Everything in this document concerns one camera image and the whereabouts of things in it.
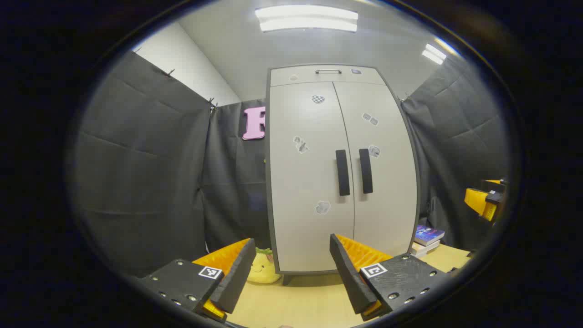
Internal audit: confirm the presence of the blue book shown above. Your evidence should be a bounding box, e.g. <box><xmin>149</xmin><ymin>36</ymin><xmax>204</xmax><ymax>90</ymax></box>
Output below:
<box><xmin>414</xmin><ymin>225</ymin><xmax>445</xmax><ymax>246</ymax></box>

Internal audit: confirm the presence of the small ceiling light panel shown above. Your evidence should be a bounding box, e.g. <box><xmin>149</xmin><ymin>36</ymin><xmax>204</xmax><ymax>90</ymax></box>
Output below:
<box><xmin>421</xmin><ymin>43</ymin><xmax>447</xmax><ymax>65</ymax></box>

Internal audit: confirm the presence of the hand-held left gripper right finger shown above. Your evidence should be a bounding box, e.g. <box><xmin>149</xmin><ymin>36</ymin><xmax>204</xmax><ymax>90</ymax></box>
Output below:
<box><xmin>330</xmin><ymin>234</ymin><xmax>451</xmax><ymax>322</ymax></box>

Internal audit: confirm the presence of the yellow plush toy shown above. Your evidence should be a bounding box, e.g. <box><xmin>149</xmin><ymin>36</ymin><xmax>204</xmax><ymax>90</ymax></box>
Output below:
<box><xmin>247</xmin><ymin>247</ymin><xmax>282</xmax><ymax>284</ymax></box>

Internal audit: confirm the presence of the large ceiling light panel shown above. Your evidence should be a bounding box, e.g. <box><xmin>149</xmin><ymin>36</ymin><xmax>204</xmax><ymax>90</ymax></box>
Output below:
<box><xmin>255</xmin><ymin>5</ymin><xmax>359</xmax><ymax>32</ymax></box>

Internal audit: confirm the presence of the grey shoe cabinet door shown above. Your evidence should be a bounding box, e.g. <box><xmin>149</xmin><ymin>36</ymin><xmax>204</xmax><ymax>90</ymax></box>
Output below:
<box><xmin>333</xmin><ymin>81</ymin><xmax>419</xmax><ymax>256</ymax></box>
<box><xmin>270</xmin><ymin>82</ymin><xmax>355</xmax><ymax>273</ymax></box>

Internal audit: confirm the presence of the grey double-door shoe cabinet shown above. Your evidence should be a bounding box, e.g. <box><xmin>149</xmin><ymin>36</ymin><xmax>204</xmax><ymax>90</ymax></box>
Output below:
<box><xmin>266</xmin><ymin>64</ymin><xmax>420</xmax><ymax>275</ymax></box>

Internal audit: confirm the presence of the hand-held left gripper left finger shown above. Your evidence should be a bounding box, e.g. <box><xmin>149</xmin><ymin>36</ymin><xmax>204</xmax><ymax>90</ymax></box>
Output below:
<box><xmin>137</xmin><ymin>238</ymin><xmax>257</xmax><ymax>323</ymax></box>

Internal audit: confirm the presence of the black backdrop cloth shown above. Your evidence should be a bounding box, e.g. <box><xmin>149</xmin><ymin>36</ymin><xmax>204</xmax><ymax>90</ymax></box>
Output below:
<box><xmin>73</xmin><ymin>51</ymin><xmax>511</xmax><ymax>278</ymax></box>

